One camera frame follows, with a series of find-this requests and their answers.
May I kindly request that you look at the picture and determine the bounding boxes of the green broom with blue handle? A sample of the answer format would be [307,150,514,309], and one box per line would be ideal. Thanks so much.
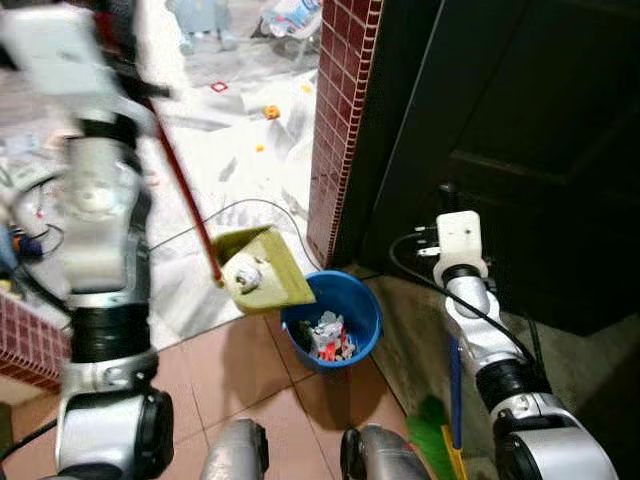
[405,335,469,480]

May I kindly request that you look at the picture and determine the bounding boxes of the yellow-green dustpan with red handle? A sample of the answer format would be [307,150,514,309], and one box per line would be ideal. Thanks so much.
[140,88,317,317]

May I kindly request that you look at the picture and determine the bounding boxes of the white paper ball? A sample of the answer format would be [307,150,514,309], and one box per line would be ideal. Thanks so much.
[230,258,266,293]

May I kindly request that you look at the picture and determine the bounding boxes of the light blue plastic stool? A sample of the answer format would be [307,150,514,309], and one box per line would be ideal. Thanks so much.
[165,0,239,56]

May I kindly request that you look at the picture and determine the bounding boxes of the blue plastic bucket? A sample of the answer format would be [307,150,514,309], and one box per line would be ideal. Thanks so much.
[280,270,383,372]

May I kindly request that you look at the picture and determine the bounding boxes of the black panelled door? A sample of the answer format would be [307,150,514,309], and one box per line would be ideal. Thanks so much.
[355,0,640,336]

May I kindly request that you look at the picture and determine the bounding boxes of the mixed trash pile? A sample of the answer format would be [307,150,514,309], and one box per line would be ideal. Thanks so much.
[303,312,359,361]

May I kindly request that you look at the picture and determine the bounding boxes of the white blue printed package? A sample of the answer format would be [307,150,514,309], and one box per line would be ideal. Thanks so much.
[260,0,323,41]

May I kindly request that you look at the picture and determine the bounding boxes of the silver right robot leg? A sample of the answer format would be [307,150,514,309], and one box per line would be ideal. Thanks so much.
[340,425,433,480]

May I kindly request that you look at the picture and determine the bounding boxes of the silver robot leg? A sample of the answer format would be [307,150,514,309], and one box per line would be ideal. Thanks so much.
[200,418,271,480]
[340,425,433,480]

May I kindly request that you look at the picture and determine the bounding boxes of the blue and orange tool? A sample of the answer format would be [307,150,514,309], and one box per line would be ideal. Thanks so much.
[0,225,31,271]

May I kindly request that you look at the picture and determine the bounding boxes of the silver left robot leg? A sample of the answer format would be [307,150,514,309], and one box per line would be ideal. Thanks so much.
[200,418,271,480]

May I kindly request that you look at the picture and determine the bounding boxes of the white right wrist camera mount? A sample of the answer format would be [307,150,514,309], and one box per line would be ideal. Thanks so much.
[437,212,489,282]

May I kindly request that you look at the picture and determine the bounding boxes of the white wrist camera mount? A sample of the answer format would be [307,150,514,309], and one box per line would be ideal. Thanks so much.
[0,5,113,101]
[437,212,489,282]

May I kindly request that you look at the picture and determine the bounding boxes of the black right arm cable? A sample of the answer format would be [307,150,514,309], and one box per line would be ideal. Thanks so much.
[388,230,546,366]

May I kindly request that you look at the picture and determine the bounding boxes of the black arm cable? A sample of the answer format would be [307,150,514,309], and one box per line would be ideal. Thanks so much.
[388,230,546,366]
[0,418,59,463]

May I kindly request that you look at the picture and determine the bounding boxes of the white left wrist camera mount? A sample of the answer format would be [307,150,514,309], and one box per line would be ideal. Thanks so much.
[0,5,113,101]

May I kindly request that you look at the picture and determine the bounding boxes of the thin black floor cable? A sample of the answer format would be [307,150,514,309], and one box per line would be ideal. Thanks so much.
[150,198,313,263]

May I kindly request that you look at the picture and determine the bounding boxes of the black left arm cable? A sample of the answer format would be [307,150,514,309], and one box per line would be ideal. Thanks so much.
[0,418,59,463]

